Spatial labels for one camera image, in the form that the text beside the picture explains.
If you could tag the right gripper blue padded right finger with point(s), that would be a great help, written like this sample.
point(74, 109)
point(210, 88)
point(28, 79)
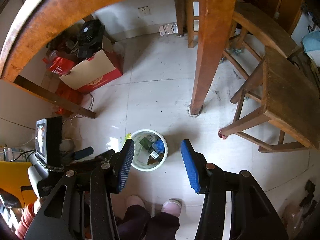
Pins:
point(252, 214)

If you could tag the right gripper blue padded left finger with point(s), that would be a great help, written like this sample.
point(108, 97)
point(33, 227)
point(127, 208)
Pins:
point(84, 193)

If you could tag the green tin can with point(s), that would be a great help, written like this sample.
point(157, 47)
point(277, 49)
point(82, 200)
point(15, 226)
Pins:
point(146, 143)

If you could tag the white trash bucket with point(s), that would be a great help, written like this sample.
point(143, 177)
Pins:
point(151, 150)

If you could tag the red cardboard box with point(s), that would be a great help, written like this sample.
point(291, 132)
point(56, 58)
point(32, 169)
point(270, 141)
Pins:
point(90, 74)

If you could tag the wooden stool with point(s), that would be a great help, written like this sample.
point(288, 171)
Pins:
point(289, 101)

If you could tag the black small fan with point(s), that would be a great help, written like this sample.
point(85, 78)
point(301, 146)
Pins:
point(90, 39)

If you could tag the wooden table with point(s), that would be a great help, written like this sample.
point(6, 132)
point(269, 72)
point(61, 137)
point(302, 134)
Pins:
point(39, 21)

